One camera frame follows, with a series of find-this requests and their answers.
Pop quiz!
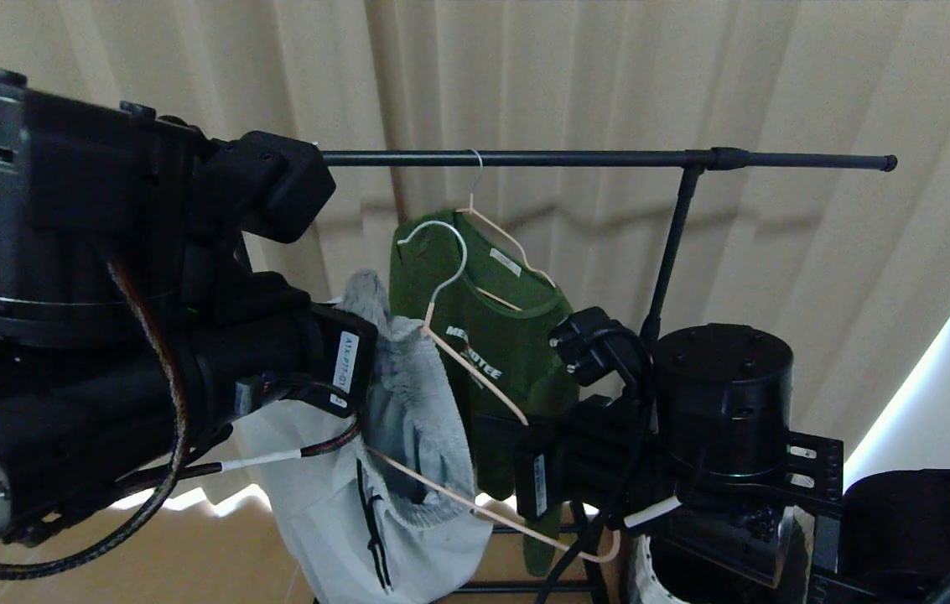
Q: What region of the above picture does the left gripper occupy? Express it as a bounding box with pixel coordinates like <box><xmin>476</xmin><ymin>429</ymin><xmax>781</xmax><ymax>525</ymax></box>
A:
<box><xmin>189</xmin><ymin>289</ymin><xmax>380</xmax><ymax>430</ymax></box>

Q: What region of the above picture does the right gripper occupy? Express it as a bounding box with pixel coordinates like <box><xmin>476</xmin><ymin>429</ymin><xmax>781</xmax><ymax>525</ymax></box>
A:
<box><xmin>512</xmin><ymin>394</ymin><xmax>668</xmax><ymax>525</ymax></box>

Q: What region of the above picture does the pink clothes hanger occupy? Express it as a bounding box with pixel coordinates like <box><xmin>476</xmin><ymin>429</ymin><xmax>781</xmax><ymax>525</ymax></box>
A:
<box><xmin>396</xmin><ymin>220</ymin><xmax>622</xmax><ymax>565</ymax></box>
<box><xmin>456</xmin><ymin>149</ymin><xmax>559</xmax><ymax>313</ymax></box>

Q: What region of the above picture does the pale grey garment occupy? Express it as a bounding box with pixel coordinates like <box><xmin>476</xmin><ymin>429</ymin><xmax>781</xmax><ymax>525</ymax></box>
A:
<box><xmin>231</xmin><ymin>268</ymin><xmax>496</xmax><ymax>604</ymax></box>

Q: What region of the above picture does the green long-sleeved shirt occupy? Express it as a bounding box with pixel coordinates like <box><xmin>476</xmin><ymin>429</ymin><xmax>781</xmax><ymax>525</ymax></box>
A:
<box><xmin>389</xmin><ymin>210</ymin><xmax>583</xmax><ymax>578</ymax></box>

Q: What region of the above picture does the white laundry basket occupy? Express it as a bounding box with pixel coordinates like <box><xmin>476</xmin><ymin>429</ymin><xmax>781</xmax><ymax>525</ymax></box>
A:
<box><xmin>626</xmin><ymin>503</ymin><xmax>819</xmax><ymax>604</ymax></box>

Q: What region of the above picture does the black clothes rack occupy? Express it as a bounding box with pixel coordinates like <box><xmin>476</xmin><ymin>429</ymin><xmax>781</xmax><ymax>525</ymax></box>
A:
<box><xmin>319</xmin><ymin>147</ymin><xmax>899</xmax><ymax>604</ymax></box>

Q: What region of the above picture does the beige curtain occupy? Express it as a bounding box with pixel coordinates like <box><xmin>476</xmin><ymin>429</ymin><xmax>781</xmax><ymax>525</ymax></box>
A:
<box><xmin>0</xmin><ymin>0</ymin><xmax>950</xmax><ymax>538</ymax></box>

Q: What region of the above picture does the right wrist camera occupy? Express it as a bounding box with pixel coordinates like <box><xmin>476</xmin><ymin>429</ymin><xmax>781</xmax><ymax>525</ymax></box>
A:
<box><xmin>548</xmin><ymin>306</ymin><xmax>653</xmax><ymax>395</ymax></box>

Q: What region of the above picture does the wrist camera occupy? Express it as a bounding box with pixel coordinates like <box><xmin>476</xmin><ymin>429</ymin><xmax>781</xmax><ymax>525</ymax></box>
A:
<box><xmin>548</xmin><ymin>306</ymin><xmax>653</xmax><ymax>395</ymax></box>
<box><xmin>185</xmin><ymin>130</ymin><xmax>337</xmax><ymax>315</ymax></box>

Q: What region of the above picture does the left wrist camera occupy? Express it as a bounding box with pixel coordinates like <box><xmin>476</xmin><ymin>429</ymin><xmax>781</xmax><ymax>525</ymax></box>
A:
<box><xmin>185</xmin><ymin>130</ymin><xmax>337</xmax><ymax>315</ymax></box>

